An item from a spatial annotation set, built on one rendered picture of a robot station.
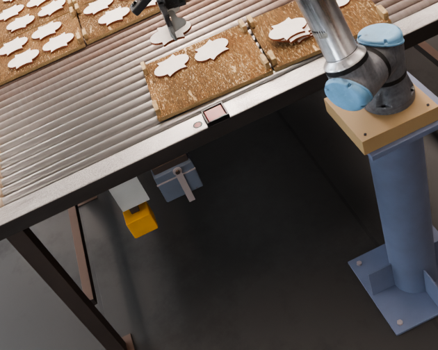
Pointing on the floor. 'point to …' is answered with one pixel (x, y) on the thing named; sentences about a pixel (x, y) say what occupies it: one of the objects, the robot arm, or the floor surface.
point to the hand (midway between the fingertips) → (170, 32)
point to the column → (407, 234)
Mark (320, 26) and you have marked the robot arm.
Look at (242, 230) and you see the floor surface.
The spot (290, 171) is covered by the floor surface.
